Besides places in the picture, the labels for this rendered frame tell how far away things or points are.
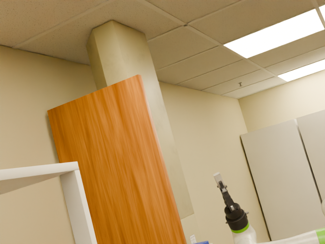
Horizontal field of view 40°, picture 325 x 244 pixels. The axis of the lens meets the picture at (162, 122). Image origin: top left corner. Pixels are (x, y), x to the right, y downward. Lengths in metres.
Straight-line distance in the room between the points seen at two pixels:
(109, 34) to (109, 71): 0.16
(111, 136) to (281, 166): 3.21
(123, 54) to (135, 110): 0.29
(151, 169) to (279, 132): 3.19
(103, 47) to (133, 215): 0.75
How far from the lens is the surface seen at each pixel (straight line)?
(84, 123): 1.98
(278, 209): 4.97
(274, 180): 4.93
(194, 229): 2.16
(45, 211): 1.97
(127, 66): 2.01
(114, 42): 2.02
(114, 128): 1.89
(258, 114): 5.40
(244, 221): 2.10
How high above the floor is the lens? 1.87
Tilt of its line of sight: 8 degrees up
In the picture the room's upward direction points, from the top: 15 degrees counter-clockwise
